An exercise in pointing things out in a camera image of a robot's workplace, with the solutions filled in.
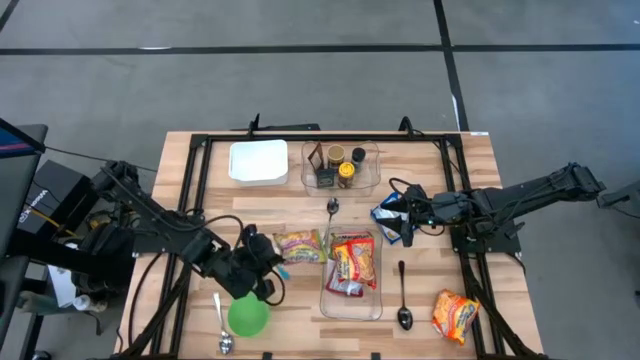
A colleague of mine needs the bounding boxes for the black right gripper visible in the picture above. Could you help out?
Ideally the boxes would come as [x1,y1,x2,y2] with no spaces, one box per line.
[386,191,474,248]

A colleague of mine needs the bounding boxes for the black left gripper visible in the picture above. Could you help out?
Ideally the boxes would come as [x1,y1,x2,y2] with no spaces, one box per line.
[236,224,288,279]

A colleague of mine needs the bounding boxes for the blue ramen packet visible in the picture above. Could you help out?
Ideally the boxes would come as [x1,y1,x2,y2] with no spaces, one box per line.
[369,192,419,246]

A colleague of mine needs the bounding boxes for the red beef ramen packet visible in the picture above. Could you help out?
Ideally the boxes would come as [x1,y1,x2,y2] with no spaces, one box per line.
[332,237,378,291]

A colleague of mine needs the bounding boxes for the red ramen packet white back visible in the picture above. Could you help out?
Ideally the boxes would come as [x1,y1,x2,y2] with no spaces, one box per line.
[324,259,365,299]

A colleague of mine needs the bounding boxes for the yellow-lid spice jar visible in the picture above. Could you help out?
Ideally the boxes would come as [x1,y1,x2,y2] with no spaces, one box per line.
[337,160,357,190]

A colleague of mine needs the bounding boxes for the tan-lid spice jar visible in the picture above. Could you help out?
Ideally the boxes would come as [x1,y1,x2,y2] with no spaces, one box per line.
[327,143,346,169]

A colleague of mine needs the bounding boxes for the brown white-label spice packet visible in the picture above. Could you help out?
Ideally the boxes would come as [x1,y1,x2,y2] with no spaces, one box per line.
[306,141,326,174]

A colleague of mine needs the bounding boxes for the small clear plastic bin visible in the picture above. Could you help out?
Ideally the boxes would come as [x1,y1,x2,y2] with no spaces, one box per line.
[300,138,382,197]

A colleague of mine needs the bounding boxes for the dark steel spoon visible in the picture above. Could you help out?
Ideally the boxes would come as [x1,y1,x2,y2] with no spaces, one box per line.
[321,197,341,249]
[396,259,415,332]

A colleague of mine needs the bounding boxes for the green plastic bowl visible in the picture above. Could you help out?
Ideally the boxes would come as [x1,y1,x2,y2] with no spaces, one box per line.
[227,292,272,339]

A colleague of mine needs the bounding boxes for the large clear plastic bin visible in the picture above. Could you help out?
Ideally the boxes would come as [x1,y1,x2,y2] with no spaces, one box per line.
[318,227,384,323]

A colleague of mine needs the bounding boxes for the white plastic bin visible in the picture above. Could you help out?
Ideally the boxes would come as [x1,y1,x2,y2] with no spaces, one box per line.
[228,138,290,187]

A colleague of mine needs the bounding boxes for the silver metal spoon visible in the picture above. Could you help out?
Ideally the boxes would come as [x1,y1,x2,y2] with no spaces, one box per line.
[212,293,235,355]

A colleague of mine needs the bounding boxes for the orange ramen packet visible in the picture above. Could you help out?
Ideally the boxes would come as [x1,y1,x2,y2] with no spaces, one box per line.
[431,288,481,346]

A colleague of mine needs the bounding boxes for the dark grey stand foot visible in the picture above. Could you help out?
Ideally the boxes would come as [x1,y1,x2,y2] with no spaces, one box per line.
[594,179,640,210]

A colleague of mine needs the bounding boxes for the white paper bag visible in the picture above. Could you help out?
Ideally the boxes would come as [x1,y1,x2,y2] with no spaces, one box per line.
[47,263,94,311]

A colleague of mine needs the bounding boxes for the black box white logo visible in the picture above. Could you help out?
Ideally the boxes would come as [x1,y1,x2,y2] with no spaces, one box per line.
[18,158,106,236]

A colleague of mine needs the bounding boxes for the dark computer monitor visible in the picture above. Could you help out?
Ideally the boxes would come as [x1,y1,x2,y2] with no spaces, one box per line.
[0,118,50,261]

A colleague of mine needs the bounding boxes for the black left wrist camera cable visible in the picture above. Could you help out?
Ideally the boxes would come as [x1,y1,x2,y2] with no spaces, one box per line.
[199,214,289,307]

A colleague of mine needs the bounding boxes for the black metal table frame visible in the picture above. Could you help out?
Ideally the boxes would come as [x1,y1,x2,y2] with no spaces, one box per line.
[117,130,546,360]

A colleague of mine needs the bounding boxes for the thick black cable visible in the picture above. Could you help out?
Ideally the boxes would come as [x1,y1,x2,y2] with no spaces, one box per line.
[127,252,166,351]

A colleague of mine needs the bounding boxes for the thin black cable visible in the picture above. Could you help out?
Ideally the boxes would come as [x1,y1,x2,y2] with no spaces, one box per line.
[43,144,159,174]

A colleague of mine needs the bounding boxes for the yellow cable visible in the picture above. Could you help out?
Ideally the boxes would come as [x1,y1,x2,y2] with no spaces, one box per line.
[27,204,76,239]

